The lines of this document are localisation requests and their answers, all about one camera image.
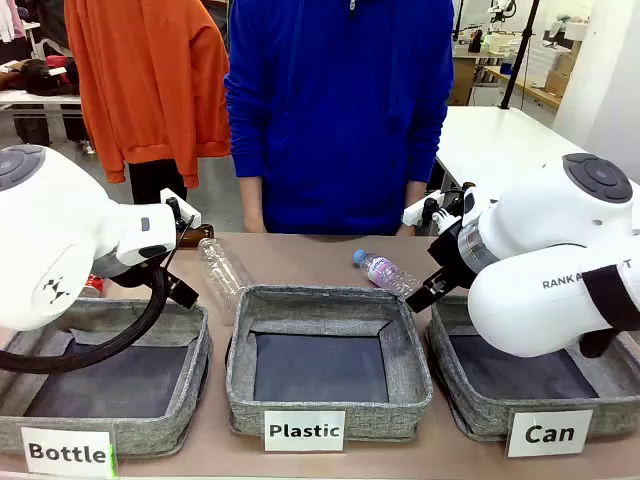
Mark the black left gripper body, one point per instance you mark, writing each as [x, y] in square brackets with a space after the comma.
[125, 274]

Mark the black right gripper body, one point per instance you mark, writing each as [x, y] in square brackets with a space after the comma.
[452, 255]

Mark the large clear plastic bottle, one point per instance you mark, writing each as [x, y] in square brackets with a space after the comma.
[222, 272]

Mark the small blue-capped water bottle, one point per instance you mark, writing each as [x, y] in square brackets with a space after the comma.
[382, 270]

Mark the brown glass bottle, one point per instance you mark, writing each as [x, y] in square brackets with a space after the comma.
[202, 234]

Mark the person's right forearm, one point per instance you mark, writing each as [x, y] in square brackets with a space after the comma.
[251, 195]

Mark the person's left forearm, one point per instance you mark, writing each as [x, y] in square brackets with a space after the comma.
[415, 192]

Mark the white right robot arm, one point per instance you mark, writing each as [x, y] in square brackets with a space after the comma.
[530, 310]

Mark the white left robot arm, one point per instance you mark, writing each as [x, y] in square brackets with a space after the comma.
[50, 225]

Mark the grey fabric basket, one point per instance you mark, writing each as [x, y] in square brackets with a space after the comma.
[192, 350]
[450, 360]
[325, 310]

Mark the white Can label card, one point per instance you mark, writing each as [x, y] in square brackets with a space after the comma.
[550, 433]

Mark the person's right hand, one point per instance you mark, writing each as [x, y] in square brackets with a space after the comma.
[254, 224]

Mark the white table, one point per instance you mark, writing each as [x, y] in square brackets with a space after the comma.
[500, 140]

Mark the person in blue hoodie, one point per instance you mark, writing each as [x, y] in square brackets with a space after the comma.
[340, 125]

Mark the white Plastic label card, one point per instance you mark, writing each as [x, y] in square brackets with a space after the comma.
[304, 431]

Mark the wooden desk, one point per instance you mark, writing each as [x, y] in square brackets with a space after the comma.
[525, 85]

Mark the white Bottle label card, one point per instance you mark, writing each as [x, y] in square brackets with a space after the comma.
[67, 452]

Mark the person in orange hoodie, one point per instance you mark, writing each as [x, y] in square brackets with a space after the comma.
[150, 75]

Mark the cardboard boxes stack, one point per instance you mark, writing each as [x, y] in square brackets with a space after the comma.
[562, 72]

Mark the pile of dark clothes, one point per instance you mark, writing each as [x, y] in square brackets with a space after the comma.
[40, 77]

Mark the black tripod pole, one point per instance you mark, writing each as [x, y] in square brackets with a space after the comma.
[520, 50]

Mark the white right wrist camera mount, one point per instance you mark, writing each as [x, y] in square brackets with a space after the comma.
[412, 212]

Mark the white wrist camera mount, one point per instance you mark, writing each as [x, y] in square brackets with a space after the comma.
[412, 212]
[187, 212]

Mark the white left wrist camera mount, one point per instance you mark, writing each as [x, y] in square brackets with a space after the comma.
[187, 212]

